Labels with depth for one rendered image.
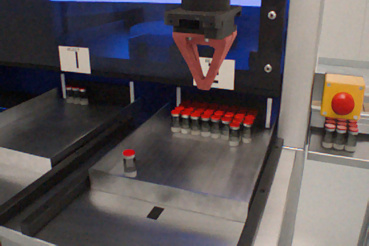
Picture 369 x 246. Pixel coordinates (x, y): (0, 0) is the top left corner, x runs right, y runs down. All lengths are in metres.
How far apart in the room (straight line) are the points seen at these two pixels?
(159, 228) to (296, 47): 0.40
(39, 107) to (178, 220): 0.58
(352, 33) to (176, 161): 4.79
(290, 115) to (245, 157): 0.12
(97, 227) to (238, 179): 0.25
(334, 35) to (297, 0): 4.67
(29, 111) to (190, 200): 0.56
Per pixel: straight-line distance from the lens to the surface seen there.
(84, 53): 0.87
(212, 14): 0.39
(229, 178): 0.64
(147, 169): 0.66
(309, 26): 0.69
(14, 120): 0.95
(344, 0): 5.30
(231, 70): 0.72
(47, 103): 1.03
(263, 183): 0.60
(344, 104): 0.68
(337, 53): 5.39
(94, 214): 0.57
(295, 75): 0.71
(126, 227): 0.54
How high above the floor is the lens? 1.22
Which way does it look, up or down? 21 degrees down
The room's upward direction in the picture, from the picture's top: straight up
